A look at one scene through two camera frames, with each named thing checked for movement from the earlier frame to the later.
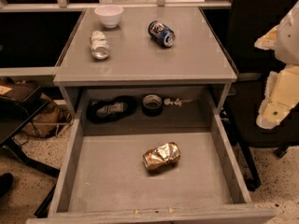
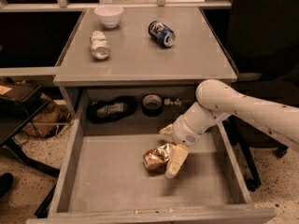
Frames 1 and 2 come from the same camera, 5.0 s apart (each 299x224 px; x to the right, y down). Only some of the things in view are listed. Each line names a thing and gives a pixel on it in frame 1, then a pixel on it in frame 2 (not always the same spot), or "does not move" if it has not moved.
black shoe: (6, 183) does not move
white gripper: (289, 39) → (182, 133)
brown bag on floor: (49, 120) does not move
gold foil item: (161, 156) does not move
